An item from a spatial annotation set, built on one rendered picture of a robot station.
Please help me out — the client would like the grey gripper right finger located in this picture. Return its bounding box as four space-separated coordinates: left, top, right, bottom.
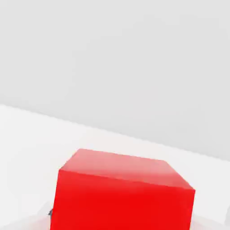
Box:
224 204 230 226

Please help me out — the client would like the small red cube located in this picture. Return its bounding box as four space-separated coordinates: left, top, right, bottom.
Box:
49 148 196 230

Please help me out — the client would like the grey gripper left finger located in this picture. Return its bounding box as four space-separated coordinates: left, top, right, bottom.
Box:
36 202 54 230

